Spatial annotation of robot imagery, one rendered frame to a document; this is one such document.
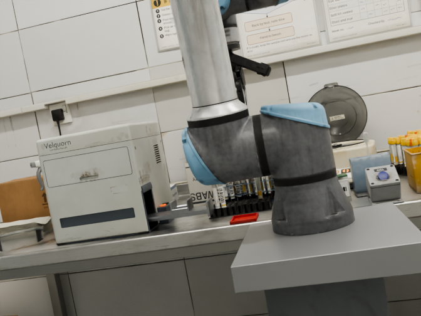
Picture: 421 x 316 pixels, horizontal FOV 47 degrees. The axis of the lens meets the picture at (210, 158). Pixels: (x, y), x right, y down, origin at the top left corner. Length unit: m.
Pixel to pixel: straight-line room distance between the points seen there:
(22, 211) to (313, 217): 1.26
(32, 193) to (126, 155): 0.62
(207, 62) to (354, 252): 0.40
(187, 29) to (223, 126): 0.18
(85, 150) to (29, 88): 0.86
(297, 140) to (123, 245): 0.63
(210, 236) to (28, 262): 0.52
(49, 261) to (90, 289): 0.79
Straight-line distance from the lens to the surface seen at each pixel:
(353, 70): 1.87
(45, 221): 1.75
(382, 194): 1.22
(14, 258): 1.47
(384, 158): 1.35
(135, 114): 1.97
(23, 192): 1.86
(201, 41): 0.86
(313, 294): 0.86
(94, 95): 1.99
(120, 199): 1.33
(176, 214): 1.30
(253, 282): 0.75
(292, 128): 0.85
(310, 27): 1.87
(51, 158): 1.40
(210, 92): 0.86
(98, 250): 1.34
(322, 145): 0.87
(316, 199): 0.86
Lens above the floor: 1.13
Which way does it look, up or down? 4 degrees down
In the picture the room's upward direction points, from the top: 10 degrees counter-clockwise
